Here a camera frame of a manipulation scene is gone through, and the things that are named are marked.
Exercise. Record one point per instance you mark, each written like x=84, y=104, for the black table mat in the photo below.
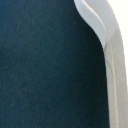
x=52, y=70

